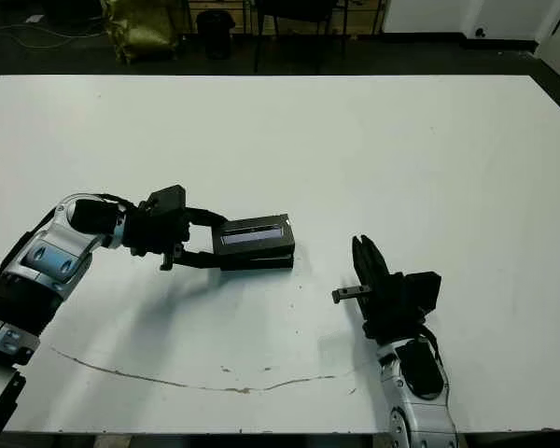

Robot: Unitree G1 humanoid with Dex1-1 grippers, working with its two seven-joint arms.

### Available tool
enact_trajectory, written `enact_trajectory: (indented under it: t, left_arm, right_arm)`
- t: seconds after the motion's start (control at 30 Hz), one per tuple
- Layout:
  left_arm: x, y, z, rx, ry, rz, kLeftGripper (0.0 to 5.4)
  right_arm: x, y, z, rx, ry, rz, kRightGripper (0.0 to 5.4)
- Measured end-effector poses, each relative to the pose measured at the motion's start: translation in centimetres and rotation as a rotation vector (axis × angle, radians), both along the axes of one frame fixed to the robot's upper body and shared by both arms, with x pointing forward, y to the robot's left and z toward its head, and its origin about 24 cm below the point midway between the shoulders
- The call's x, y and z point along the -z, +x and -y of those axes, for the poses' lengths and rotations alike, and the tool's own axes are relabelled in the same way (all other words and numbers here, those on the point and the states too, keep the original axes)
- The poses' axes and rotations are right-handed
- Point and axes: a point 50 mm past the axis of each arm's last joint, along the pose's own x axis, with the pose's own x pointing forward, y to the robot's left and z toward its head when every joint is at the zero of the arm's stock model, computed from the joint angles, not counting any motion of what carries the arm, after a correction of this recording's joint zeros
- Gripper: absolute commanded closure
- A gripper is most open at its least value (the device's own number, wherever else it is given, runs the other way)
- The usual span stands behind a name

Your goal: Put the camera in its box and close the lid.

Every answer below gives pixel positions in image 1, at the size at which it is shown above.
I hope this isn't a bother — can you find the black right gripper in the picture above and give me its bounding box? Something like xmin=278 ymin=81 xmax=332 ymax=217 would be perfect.
xmin=330 ymin=234 xmax=427 ymax=346

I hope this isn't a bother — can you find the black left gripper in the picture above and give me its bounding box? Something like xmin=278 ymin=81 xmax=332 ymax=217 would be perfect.
xmin=122 ymin=203 xmax=229 ymax=273

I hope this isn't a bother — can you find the black box lid camera print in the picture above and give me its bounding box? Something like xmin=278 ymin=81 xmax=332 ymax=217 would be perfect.
xmin=210 ymin=213 xmax=296 ymax=257

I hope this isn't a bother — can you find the black box base white insert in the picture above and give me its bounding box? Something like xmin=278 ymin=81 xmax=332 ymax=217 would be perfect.
xmin=221 ymin=253 xmax=294 ymax=272

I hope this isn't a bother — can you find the black bin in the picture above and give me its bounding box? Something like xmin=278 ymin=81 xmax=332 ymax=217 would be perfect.
xmin=194 ymin=8 xmax=237 ymax=61

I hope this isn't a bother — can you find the yellow plastic bag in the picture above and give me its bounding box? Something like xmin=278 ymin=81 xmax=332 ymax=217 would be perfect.
xmin=100 ymin=0 xmax=179 ymax=65

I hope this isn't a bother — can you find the black left wrist camera housing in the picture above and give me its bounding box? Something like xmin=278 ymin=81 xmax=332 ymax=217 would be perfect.
xmin=145 ymin=185 xmax=188 ymax=219

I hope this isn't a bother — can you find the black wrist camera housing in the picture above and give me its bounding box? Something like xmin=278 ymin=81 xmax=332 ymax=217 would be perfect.
xmin=400 ymin=271 xmax=443 ymax=323
xmin=145 ymin=185 xmax=188 ymax=219

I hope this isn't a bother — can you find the black right wrist camera housing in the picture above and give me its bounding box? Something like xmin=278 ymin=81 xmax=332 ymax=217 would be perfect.
xmin=400 ymin=271 xmax=443 ymax=323

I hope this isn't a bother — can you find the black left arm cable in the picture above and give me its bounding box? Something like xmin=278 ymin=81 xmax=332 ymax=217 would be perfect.
xmin=74 ymin=192 xmax=139 ymax=209

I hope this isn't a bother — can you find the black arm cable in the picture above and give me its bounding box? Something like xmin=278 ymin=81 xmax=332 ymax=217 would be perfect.
xmin=74 ymin=192 xmax=139 ymax=209
xmin=419 ymin=324 xmax=455 ymax=421

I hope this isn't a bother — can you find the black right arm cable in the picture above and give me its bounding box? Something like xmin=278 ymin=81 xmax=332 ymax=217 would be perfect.
xmin=419 ymin=324 xmax=455 ymax=421

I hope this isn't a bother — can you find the dark table frame bar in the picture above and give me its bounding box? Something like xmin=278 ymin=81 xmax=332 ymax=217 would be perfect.
xmin=92 ymin=433 xmax=374 ymax=448

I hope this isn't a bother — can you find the white floor cable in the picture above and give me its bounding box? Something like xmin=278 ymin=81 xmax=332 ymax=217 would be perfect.
xmin=0 ymin=18 xmax=105 ymax=50

